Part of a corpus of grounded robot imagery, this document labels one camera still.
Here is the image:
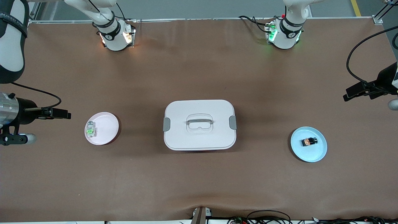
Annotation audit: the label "pink round plate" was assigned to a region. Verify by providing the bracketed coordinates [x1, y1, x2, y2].
[84, 112, 119, 146]

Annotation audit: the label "black left base cable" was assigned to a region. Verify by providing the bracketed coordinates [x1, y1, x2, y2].
[238, 16, 268, 33]

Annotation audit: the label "aluminium corner frame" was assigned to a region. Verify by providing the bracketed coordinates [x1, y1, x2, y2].
[26, 0, 43, 26]
[372, 0, 398, 25]

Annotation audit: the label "brown table cover mat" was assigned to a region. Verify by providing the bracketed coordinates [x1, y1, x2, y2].
[0, 18, 398, 222]

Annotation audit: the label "aluminium table edge rail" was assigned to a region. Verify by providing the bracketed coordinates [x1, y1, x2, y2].
[30, 17, 375, 24]

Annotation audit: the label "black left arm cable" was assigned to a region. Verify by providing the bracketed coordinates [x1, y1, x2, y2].
[346, 26, 398, 94]

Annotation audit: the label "black looped cable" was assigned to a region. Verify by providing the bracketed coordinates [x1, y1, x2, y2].
[247, 210, 292, 224]

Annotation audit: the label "grey metal clamp bracket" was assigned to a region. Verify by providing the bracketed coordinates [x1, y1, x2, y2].
[191, 206, 213, 224]

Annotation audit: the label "black base cable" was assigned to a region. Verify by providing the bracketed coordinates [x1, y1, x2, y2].
[238, 16, 268, 33]
[106, 2, 128, 21]

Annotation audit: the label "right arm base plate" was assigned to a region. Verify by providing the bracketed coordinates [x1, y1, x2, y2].
[99, 19, 136, 49]

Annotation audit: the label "light blue round plate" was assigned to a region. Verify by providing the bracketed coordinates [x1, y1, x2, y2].
[290, 126, 328, 163]

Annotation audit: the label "white lidded box grey latches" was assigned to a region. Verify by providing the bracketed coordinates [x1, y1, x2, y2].
[163, 100, 237, 151]

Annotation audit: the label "black right base cable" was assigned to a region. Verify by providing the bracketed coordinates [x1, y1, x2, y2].
[106, 2, 128, 21]

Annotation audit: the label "tangled cable bundle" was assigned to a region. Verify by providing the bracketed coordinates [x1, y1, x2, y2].
[227, 216, 398, 224]

